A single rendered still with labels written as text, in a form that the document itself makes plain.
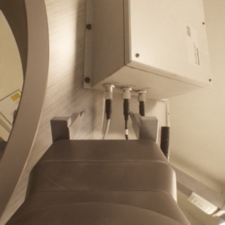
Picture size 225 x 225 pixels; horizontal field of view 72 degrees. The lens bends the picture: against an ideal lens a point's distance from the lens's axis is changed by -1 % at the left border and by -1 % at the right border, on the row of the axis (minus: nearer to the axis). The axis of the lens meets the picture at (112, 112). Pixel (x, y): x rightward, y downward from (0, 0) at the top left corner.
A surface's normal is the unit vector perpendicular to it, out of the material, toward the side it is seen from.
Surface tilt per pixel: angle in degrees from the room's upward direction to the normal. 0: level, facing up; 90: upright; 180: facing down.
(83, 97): 90
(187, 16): 90
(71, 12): 90
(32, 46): 90
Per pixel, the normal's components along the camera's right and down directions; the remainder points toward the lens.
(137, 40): 0.51, -0.14
